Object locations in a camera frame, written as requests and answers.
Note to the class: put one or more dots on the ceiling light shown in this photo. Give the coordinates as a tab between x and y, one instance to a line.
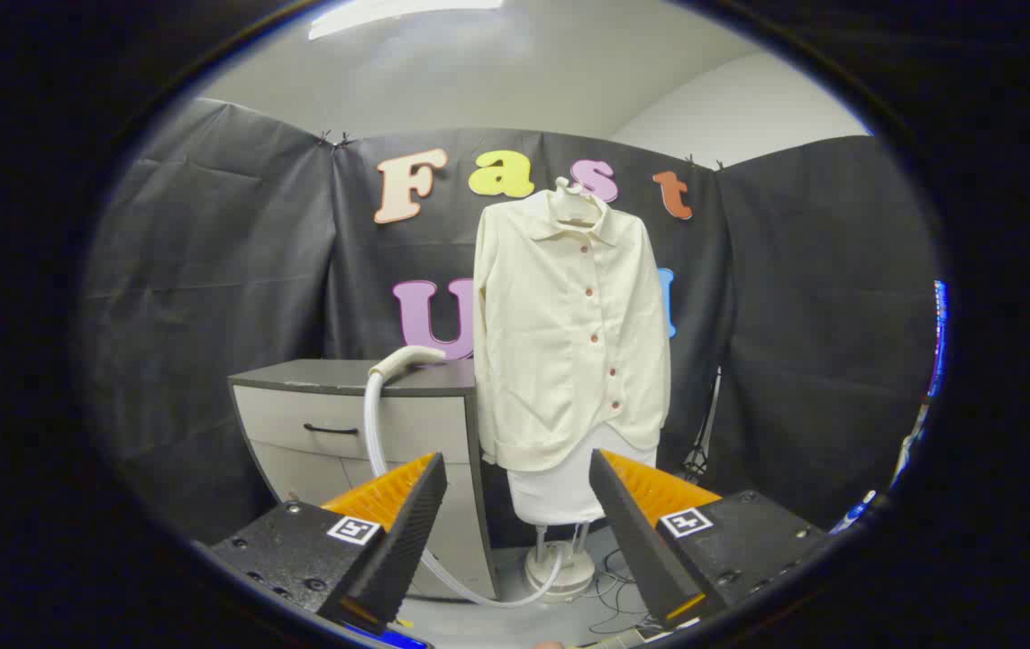
388	13

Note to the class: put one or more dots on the cream button shirt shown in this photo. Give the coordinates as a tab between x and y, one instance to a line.
551	342

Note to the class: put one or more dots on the black tripod stand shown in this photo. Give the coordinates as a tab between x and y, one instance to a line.
702	451

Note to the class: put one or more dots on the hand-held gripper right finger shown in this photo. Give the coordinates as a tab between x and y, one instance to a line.
632	532

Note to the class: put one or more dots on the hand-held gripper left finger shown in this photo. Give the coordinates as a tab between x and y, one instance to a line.
406	532

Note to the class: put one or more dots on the white garment steamer base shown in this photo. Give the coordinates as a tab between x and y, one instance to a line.
569	572

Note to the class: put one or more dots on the grey drawer cabinet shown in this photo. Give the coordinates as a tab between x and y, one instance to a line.
316	406

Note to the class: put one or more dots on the white padded ironing board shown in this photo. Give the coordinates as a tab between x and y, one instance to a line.
560	491

